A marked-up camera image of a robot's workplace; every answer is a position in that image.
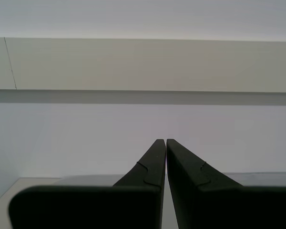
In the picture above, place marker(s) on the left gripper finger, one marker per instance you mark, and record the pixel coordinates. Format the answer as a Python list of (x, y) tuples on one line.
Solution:
[(228, 207), (97, 207)]

